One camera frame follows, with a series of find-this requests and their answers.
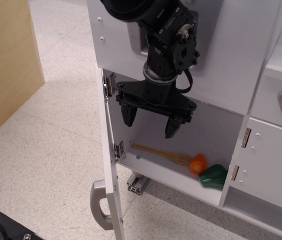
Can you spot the steel door hinge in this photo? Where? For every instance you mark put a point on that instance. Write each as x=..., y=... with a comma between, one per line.
x=119, y=149
x=109, y=83

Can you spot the white toy oven cabinet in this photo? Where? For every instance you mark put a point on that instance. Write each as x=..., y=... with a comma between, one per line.
x=256, y=193

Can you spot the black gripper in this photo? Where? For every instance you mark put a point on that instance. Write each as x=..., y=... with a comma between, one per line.
x=163, y=99

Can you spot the white toy fridge cabinet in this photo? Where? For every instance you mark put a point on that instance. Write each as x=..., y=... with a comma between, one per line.
x=223, y=91

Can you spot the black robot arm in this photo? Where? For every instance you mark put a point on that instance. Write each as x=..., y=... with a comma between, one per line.
x=171, y=32

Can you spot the lower brass oven hinge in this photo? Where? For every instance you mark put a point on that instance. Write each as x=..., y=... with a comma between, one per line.
x=235, y=172

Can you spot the upper brass oven hinge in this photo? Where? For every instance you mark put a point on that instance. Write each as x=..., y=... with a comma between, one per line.
x=246, y=137

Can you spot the green toy pepper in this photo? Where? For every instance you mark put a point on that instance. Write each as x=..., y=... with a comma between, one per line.
x=214, y=176

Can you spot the aluminium extrusion foot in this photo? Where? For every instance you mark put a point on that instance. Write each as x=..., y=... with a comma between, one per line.
x=137, y=183

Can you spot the grey fridge door handle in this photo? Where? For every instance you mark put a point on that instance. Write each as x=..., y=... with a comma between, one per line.
x=97, y=193

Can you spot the plywood board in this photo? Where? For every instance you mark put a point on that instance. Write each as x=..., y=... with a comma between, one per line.
x=21, y=72

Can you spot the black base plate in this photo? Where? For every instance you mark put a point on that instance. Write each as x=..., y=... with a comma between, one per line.
x=12, y=230

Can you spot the upper steel door hinge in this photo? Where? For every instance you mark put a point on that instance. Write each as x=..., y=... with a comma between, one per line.
x=109, y=83

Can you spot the brass oven hinge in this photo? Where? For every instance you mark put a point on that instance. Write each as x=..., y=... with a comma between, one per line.
x=246, y=137
x=235, y=172

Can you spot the wooden spatula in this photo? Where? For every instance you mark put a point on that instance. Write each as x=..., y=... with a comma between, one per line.
x=176, y=157

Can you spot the orange toy carrot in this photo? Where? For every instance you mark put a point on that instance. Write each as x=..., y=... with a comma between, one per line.
x=198, y=164

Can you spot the lower steel door hinge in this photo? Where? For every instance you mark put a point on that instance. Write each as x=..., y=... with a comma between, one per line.
x=119, y=149

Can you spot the white low fridge door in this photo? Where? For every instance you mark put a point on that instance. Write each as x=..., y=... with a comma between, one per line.
x=112, y=191

